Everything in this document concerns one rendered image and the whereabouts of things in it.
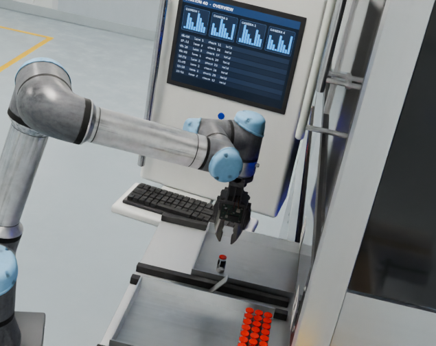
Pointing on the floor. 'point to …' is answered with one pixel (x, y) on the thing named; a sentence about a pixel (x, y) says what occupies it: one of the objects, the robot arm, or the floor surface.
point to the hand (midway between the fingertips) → (226, 236)
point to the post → (362, 166)
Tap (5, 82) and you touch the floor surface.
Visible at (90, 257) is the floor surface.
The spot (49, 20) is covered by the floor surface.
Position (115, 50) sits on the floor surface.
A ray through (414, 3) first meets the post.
